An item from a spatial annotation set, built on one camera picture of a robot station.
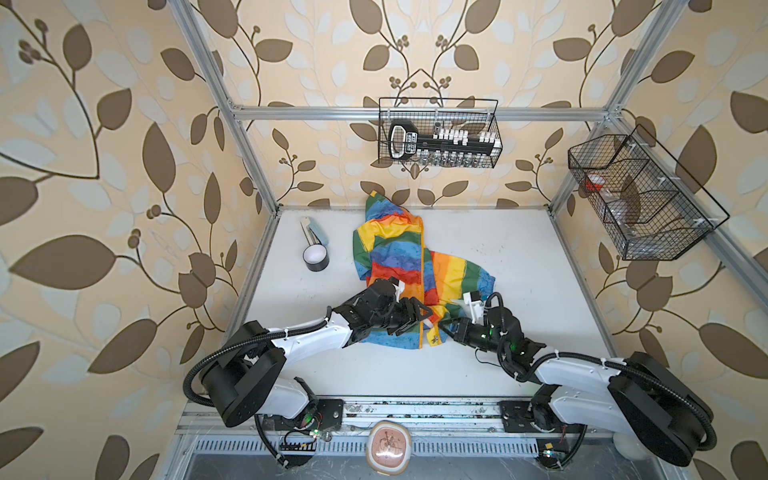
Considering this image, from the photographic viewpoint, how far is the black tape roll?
3.41ft

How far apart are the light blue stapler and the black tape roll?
0.03 m

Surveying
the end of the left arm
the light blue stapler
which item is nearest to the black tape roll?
the light blue stapler

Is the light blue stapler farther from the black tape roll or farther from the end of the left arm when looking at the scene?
the end of the left arm

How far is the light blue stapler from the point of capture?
1.10 m
